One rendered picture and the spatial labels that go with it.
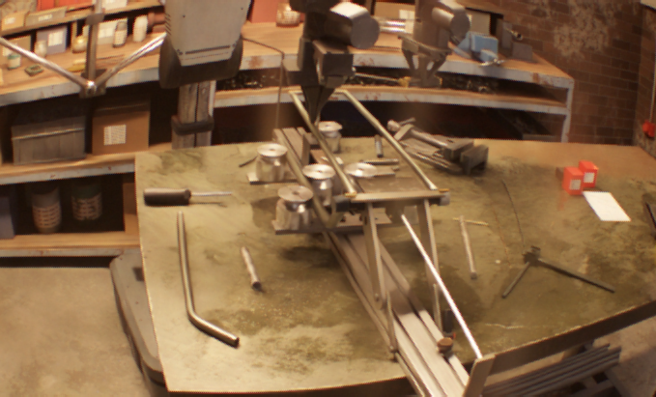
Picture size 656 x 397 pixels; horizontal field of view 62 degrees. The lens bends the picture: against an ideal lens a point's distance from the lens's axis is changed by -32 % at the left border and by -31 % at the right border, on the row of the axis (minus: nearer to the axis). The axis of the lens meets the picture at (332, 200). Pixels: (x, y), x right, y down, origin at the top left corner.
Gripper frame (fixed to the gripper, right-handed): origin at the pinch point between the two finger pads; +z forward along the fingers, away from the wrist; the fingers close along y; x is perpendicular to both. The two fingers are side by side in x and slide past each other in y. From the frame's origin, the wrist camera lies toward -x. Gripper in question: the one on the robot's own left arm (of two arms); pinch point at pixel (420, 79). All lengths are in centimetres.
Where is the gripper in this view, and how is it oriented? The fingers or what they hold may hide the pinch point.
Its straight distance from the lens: 144.6
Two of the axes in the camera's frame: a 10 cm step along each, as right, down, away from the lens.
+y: -6.1, -4.6, 6.4
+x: -7.8, 2.3, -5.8
